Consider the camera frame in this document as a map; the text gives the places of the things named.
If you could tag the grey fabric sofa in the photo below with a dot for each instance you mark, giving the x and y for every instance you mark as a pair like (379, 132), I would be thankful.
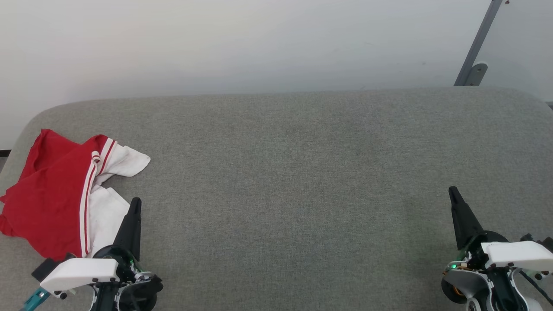
(281, 194)

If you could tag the red and white shirt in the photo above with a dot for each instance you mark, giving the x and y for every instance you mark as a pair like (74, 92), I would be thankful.
(52, 194)

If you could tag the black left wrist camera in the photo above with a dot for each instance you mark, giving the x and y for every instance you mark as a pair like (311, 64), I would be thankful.
(45, 268)

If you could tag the grey metal bracket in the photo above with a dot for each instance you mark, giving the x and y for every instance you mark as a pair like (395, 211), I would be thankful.
(476, 74)

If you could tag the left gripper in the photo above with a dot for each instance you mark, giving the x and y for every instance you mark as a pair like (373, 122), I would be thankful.
(129, 280)

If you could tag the grey metal bar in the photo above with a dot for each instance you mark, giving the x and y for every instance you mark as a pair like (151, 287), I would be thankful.
(479, 41)

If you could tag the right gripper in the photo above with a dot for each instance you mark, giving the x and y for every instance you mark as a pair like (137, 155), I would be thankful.
(497, 276)

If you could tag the black skirting strip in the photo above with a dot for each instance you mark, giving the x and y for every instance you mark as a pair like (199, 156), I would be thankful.
(4, 153)

